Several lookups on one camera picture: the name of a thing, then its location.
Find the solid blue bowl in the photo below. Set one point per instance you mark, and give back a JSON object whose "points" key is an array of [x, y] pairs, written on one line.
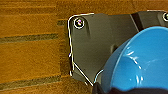
{"points": [[140, 63]]}

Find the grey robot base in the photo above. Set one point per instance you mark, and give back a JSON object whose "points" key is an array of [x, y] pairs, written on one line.
{"points": [[96, 40]]}

